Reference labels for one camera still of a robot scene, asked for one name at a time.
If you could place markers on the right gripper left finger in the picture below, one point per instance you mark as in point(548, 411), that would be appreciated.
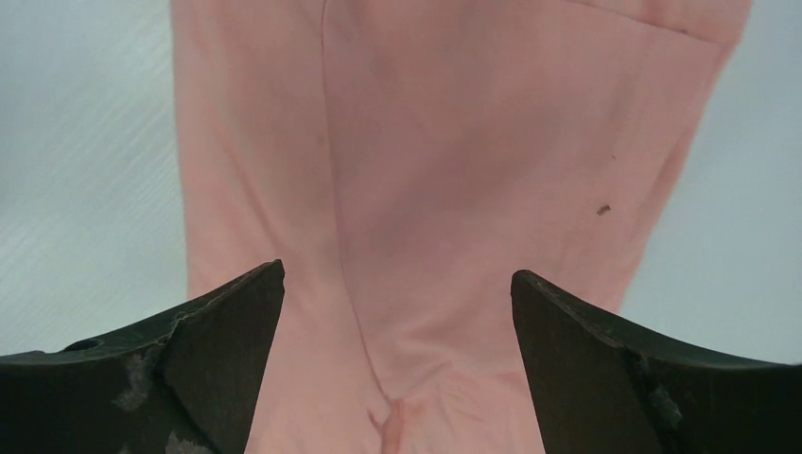
point(185, 380)

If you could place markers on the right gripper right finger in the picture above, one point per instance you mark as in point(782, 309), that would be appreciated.
point(603, 384)

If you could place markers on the salmon pink t-shirt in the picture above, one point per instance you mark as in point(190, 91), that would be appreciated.
point(404, 159)

